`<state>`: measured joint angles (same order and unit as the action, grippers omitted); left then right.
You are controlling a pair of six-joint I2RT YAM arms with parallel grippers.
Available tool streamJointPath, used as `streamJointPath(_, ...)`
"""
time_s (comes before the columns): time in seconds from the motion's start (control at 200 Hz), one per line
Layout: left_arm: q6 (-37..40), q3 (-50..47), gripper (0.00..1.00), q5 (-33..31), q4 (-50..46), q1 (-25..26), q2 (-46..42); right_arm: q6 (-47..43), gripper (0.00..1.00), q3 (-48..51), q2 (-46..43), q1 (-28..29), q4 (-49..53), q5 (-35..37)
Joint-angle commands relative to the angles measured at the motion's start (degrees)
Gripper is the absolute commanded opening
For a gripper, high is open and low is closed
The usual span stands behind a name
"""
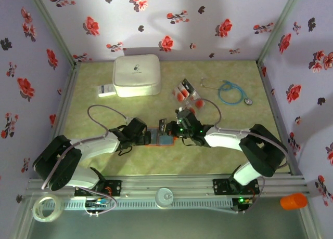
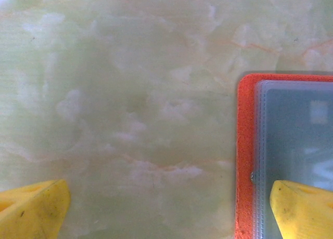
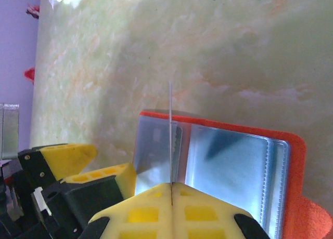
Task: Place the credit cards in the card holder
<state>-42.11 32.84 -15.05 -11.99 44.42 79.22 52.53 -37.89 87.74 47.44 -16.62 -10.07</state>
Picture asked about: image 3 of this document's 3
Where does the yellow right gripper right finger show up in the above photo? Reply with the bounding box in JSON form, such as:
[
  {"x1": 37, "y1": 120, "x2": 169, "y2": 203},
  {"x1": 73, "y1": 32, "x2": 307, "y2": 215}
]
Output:
[{"x1": 172, "y1": 182, "x2": 271, "y2": 239}]

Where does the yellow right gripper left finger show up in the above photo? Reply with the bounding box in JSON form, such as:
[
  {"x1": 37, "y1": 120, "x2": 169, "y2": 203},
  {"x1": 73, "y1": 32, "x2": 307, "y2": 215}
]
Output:
[{"x1": 77, "y1": 182, "x2": 173, "y2": 239}]

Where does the orange card holder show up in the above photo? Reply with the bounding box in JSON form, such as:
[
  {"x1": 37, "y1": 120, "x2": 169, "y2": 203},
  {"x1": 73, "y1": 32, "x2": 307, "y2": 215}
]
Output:
[{"x1": 132, "y1": 110, "x2": 333, "y2": 239}]

